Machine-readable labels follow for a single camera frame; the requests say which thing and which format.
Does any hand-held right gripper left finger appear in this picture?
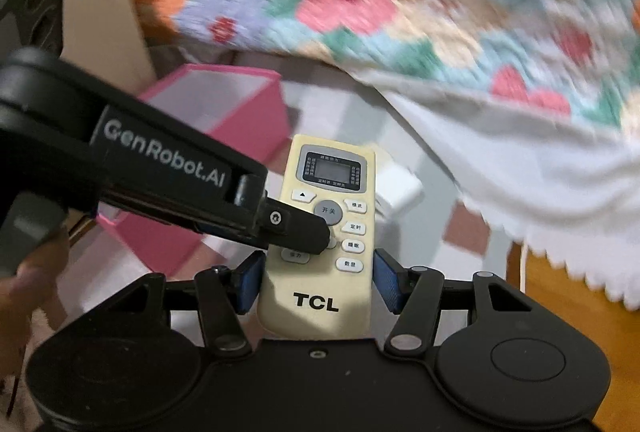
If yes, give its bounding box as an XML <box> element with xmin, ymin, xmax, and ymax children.
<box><xmin>107</xmin><ymin>251</ymin><xmax>267</xmax><ymax>355</ymax></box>

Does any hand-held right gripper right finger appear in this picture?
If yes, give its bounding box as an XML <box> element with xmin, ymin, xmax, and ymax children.
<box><xmin>374</xmin><ymin>248</ymin><xmax>533</xmax><ymax>355</ymax></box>

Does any checkered rug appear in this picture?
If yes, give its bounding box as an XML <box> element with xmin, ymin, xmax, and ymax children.
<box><xmin>50</xmin><ymin>49</ymin><xmax>526</xmax><ymax>343</ymax></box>

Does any small yellow remote control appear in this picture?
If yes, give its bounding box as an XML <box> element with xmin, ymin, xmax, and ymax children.
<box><xmin>257</xmin><ymin>134</ymin><xmax>377</xmax><ymax>340</ymax></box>

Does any white cube charger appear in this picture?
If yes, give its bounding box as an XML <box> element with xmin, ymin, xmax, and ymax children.
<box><xmin>372</xmin><ymin>162</ymin><xmax>423</xmax><ymax>219</ymax></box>

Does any pink cardboard box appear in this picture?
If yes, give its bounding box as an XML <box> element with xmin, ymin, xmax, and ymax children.
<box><xmin>95</xmin><ymin>64</ymin><xmax>293</xmax><ymax>277</ymax></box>

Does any floral quilt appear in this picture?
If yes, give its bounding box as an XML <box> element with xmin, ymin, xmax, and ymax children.
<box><xmin>120</xmin><ymin>0</ymin><xmax>640</xmax><ymax>147</ymax></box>

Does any white scalloped bed sheet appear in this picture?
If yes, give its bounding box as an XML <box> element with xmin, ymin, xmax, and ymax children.
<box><xmin>345</xmin><ymin>66</ymin><xmax>640</xmax><ymax>313</ymax></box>

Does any brown cardboard box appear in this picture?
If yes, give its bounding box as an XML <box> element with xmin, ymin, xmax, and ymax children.
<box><xmin>62</xmin><ymin>0</ymin><xmax>158</xmax><ymax>95</ymax></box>

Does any person's left hand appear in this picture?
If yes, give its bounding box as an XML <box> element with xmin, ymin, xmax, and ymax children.
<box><xmin>0</xmin><ymin>229</ymin><xmax>71</xmax><ymax>363</ymax></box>

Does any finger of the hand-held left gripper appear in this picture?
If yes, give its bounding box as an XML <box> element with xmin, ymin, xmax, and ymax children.
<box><xmin>97</xmin><ymin>189</ymin><xmax>332</xmax><ymax>257</ymax></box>

